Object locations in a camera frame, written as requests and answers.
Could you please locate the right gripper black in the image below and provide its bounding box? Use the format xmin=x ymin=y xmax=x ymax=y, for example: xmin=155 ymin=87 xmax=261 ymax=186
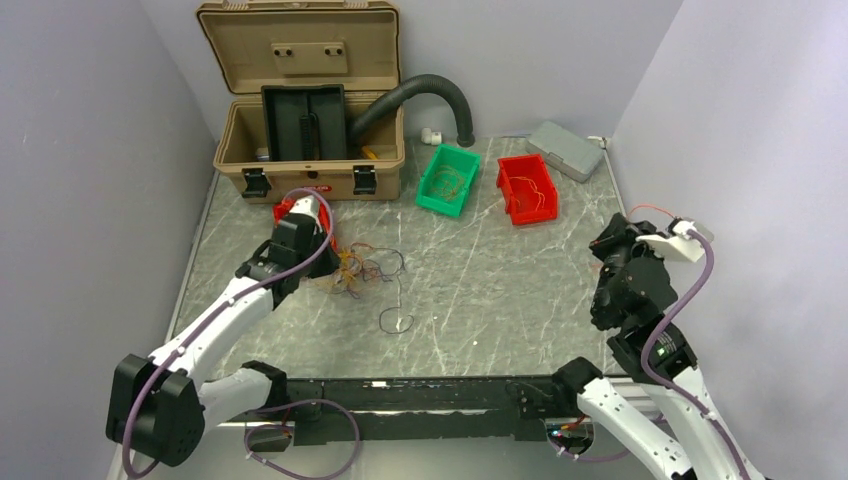
xmin=585 ymin=211 xmax=670 ymax=317

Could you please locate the colourful wire bundle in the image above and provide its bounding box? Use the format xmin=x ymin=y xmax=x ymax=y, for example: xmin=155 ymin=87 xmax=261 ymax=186
xmin=311 ymin=241 xmax=407 ymax=301

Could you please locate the red orange wire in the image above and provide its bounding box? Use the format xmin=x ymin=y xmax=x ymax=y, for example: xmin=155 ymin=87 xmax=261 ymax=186
xmin=589 ymin=203 xmax=680 ymax=276

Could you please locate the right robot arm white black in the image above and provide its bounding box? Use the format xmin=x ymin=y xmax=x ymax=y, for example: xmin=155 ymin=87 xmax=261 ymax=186
xmin=550 ymin=213 xmax=764 ymax=479

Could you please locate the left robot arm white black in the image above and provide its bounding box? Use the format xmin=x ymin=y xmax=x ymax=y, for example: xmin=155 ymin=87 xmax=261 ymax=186
xmin=105 ymin=213 xmax=339 ymax=479

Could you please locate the red plastic bin left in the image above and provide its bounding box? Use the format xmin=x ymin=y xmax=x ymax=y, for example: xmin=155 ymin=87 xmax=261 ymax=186
xmin=268 ymin=195 xmax=336 ymax=259

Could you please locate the red plastic bin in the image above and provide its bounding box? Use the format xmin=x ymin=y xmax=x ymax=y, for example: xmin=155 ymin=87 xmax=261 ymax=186
xmin=268 ymin=195 xmax=336 ymax=259
xmin=496 ymin=154 xmax=559 ymax=226

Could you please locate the red plastic bin right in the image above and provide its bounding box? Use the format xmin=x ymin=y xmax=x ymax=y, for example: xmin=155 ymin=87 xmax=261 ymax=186
xmin=496 ymin=154 xmax=559 ymax=226

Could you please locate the grey plastic case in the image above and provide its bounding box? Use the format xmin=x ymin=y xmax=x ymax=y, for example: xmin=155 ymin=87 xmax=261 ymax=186
xmin=526 ymin=121 xmax=604 ymax=183

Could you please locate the green plastic bin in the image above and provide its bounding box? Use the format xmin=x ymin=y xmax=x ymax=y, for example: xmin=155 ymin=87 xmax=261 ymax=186
xmin=415 ymin=144 xmax=481 ymax=218

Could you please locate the black toolbox tray insert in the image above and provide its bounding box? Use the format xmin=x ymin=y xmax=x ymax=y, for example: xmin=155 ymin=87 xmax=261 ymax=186
xmin=261 ymin=84 xmax=348 ymax=162

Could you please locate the white pipe fitting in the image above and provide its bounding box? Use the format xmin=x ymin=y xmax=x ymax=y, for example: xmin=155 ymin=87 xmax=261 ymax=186
xmin=420 ymin=128 xmax=443 ymax=146

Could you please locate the tan plastic toolbox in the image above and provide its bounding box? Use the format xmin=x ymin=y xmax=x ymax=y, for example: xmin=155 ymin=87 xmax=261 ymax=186
xmin=196 ymin=1 xmax=405 ymax=204

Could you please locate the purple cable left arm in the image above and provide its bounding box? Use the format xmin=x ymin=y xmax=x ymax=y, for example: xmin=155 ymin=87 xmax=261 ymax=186
xmin=121 ymin=187 xmax=336 ymax=480

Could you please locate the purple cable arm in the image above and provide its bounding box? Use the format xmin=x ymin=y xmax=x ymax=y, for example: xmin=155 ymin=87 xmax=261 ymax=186
xmin=639 ymin=228 xmax=753 ymax=480
xmin=121 ymin=187 xmax=336 ymax=480

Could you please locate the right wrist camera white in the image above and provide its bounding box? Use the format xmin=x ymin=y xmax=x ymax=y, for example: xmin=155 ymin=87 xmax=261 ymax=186
xmin=636 ymin=218 xmax=715 ymax=263

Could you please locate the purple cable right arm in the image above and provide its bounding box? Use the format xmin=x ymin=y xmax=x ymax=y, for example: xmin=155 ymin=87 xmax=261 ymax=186
xmin=639 ymin=228 xmax=753 ymax=480

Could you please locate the black corrugated hose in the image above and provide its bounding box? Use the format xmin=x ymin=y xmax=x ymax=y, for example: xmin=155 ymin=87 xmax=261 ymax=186
xmin=349 ymin=74 xmax=477 ymax=149

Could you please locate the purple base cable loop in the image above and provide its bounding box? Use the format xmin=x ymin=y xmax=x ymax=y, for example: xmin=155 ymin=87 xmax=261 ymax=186
xmin=243 ymin=398 xmax=362 ymax=480

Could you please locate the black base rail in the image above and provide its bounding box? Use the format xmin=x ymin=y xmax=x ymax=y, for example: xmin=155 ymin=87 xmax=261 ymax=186
xmin=236 ymin=374 xmax=581 ymax=446

